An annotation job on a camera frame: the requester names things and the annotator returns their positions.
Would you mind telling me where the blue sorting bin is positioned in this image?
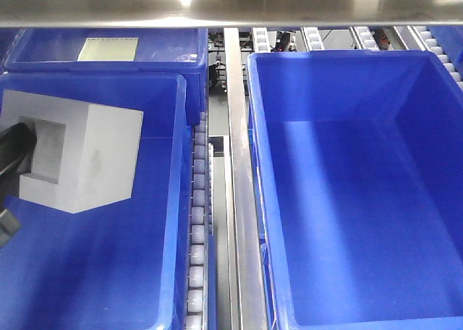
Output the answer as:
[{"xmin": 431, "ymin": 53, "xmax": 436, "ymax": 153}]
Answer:
[
  {"xmin": 1, "ymin": 73, "xmax": 192, "ymax": 329},
  {"xmin": 247, "ymin": 51, "xmax": 462, "ymax": 329}
]

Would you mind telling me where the steel top shelf beam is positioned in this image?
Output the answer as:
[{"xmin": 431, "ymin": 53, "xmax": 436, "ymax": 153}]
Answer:
[{"xmin": 1, "ymin": 0, "xmax": 462, "ymax": 28}]

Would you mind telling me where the right blue sorting bin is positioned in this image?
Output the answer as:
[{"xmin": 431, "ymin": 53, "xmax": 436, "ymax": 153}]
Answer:
[{"xmin": 247, "ymin": 51, "xmax": 462, "ymax": 329}]

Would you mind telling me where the gray square foam base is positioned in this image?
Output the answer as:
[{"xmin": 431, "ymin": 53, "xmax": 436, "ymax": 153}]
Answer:
[{"xmin": 1, "ymin": 90, "xmax": 143, "ymax": 213}]

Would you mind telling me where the steel divider rail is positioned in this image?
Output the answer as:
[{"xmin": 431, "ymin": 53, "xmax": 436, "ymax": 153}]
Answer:
[{"xmin": 224, "ymin": 27, "xmax": 268, "ymax": 329}]

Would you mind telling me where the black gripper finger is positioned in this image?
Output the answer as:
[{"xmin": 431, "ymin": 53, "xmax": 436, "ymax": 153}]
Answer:
[
  {"xmin": 0, "ymin": 208, "xmax": 21, "ymax": 248},
  {"xmin": 1, "ymin": 122, "xmax": 37, "ymax": 178}
]

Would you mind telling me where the left blue sorting bin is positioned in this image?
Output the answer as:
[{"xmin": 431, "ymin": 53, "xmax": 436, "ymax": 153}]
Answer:
[{"xmin": 1, "ymin": 73, "xmax": 192, "ymax": 329}]

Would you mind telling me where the rear blue bin with label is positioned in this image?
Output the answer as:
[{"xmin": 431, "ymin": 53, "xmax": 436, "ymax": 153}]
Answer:
[{"xmin": 4, "ymin": 28, "xmax": 208, "ymax": 124}]

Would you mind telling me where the white roller conveyor track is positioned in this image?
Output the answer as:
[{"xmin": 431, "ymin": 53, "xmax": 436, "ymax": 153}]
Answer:
[{"xmin": 184, "ymin": 112, "xmax": 208, "ymax": 329}]

